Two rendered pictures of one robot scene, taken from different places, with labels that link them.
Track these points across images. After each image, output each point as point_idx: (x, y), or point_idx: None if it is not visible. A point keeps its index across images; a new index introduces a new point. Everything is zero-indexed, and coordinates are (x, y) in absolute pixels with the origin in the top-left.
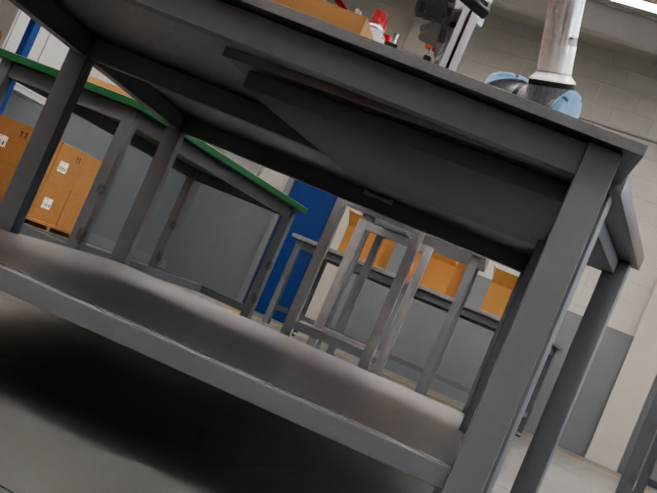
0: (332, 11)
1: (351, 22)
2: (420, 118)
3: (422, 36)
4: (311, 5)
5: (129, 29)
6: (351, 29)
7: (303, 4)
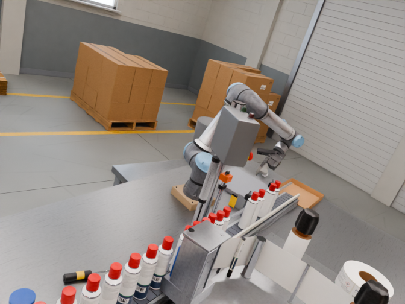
0: (298, 183)
1: (293, 181)
2: None
3: (265, 173)
4: (303, 186)
5: None
6: (292, 182)
7: (304, 187)
